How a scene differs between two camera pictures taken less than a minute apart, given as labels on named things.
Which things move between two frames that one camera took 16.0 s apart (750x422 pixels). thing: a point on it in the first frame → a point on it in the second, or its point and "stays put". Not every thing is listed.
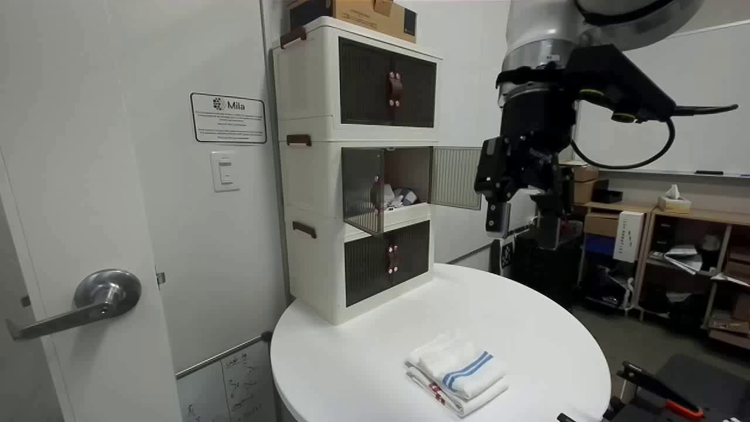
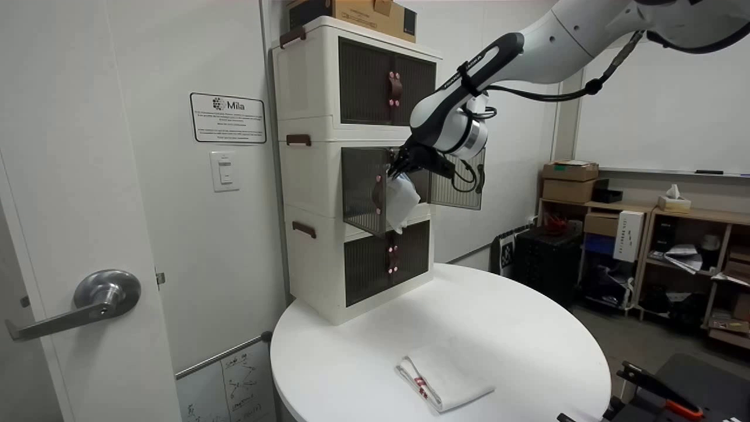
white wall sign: (219, 117) stays put
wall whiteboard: (698, 67) stays put
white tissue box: (676, 198) stays put
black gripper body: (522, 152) → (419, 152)
